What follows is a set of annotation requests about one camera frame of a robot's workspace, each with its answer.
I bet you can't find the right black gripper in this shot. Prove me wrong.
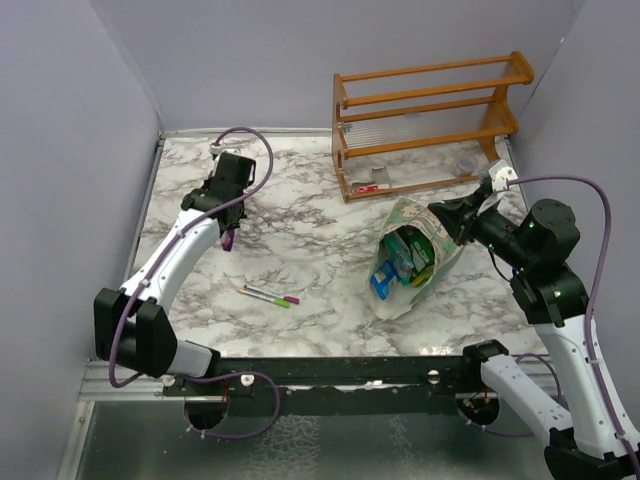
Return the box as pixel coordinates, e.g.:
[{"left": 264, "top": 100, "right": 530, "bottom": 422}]
[{"left": 431, "top": 185, "right": 537, "bottom": 271}]

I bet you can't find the green paper gift bag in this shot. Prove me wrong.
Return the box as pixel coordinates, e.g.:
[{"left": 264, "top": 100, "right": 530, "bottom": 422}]
[{"left": 367, "top": 197, "right": 464, "bottom": 321}]

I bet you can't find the purple Fox's candy bag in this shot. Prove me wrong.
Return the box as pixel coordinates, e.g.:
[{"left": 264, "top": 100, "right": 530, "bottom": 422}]
[{"left": 221, "top": 230, "right": 235, "bottom": 252}]

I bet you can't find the green candy packet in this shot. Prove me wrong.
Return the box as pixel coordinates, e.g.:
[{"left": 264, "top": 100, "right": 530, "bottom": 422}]
[{"left": 399, "top": 226, "right": 435, "bottom": 275}]

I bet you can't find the teal tissue snack pack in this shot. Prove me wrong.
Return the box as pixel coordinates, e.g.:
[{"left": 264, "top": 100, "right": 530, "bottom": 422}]
[{"left": 383, "top": 231, "right": 414, "bottom": 283}]

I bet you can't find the blue M&M's packet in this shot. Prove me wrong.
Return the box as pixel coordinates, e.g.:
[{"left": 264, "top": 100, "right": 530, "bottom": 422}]
[{"left": 370, "top": 260, "right": 399, "bottom": 301}]

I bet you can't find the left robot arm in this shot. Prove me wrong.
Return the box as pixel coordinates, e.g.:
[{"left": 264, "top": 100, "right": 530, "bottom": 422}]
[{"left": 94, "top": 152, "right": 256, "bottom": 395}]

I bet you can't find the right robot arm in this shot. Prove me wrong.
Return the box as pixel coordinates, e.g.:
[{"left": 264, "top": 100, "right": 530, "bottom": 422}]
[{"left": 428, "top": 185, "right": 639, "bottom": 479}]

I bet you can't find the small clear jar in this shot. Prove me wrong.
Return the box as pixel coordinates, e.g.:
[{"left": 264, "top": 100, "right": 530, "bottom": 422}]
[{"left": 453, "top": 155, "right": 478, "bottom": 177}]

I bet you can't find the yellow green snack packet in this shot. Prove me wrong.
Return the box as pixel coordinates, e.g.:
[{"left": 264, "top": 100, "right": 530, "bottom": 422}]
[{"left": 411, "top": 265, "right": 434, "bottom": 288}]

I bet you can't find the red white small box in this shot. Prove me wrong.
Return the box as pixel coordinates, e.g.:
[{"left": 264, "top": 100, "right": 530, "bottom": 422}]
[{"left": 352, "top": 183, "right": 390, "bottom": 195}]

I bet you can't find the wooden two-tier rack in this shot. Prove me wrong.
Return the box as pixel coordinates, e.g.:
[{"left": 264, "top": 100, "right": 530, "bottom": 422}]
[{"left": 331, "top": 51, "right": 535, "bottom": 202}]

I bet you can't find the green capped marker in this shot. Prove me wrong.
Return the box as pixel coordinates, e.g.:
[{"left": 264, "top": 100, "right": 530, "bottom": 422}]
[{"left": 237, "top": 289, "right": 291, "bottom": 309}]

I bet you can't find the pink capped marker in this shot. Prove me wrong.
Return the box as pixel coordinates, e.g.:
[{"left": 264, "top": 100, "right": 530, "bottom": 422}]
[{"left": 244, "top": 284, "right": 300, "bottom": 305}]

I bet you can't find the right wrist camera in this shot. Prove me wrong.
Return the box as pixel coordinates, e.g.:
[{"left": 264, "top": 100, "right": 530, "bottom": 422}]
[{"left": 481, "top": 159, "right": 517, "bottom": 193}]

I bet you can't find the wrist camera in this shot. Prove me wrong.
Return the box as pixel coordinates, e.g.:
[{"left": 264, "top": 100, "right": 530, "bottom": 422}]
[
  {"left": 481, "top": 159, "right": 517, "bottom": 193},
  {"left": 209, "top": 143, "right": 241, "bottom": 157}
]

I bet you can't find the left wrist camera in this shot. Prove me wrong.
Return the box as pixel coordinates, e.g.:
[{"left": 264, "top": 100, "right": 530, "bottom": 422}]
[{"left": 209, "top": 143, "right": 241, "bottom": 157}]

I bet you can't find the grey metal bracket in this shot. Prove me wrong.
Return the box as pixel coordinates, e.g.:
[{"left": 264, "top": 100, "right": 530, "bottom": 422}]
[{"left": 371, "top": 167, "right": 391, "bottom": 189}]

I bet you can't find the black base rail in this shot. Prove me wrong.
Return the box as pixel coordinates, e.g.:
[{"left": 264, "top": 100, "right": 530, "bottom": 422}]
[{"left": 163, "top": 355, "right": 496, "bottom": 417}]

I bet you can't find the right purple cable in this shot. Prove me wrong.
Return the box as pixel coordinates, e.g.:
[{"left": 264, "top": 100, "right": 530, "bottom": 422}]
[{"left": 507, "top": 173, "right": 640, "bottom": 451}]

